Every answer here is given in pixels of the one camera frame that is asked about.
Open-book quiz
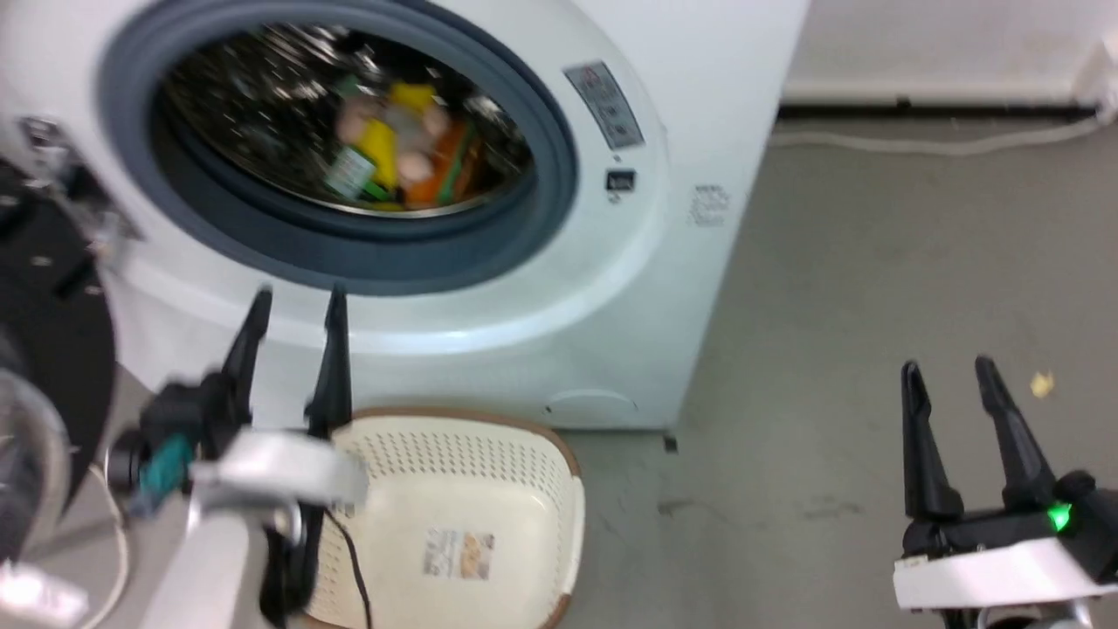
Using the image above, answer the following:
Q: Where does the black round washer door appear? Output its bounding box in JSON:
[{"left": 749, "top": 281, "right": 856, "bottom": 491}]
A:
[{"left": 0, "top": 157, "right": 118, "bottom": 564}]

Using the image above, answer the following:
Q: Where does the colourful laundry in drum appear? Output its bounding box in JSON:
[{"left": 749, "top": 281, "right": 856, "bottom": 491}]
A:
[{"left": 325, "top": 81, "right": 452, "bottom": 204}]

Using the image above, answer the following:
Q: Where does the white front-load washing machine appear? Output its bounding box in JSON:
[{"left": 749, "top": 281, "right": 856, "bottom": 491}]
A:
[{"left": 0, "top": 0, "right": 811, "bottom": 432}]

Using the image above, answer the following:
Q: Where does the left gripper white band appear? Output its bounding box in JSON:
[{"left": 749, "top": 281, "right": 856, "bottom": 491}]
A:
[{"left": 107, "top": 285, "right": 369, "bottom": 518}]

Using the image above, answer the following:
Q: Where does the white label in basket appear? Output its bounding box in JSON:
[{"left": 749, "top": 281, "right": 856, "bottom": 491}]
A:
[{"left": 423, "top": 528, "right": 495, "bottom": 581}]

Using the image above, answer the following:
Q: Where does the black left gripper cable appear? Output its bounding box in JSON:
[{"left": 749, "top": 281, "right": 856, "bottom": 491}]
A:
[{"left": 325, "top": 505, "right": 375, "bottom": 629}]

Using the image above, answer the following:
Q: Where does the orange and green plush toy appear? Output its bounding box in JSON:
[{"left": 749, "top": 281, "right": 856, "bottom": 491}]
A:
[{"left": 402, "top": 117, "right": 487, "bottom": 209}]

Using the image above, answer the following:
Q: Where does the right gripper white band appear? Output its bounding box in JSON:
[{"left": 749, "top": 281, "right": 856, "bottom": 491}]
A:
[{"left": 893, "top": 356, "right": 1118, "bottom": 612}]

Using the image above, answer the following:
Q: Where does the cream perforated laundry basket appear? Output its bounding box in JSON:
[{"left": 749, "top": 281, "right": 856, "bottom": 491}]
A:
[{"left": 301, "top": 407, "right": 586, "bottom": 629}]

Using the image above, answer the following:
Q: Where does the white cable along wall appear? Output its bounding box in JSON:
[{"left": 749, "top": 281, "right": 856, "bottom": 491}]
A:
[{"left": 770, "top": 112, "right": 1108, "bottom": 158}]

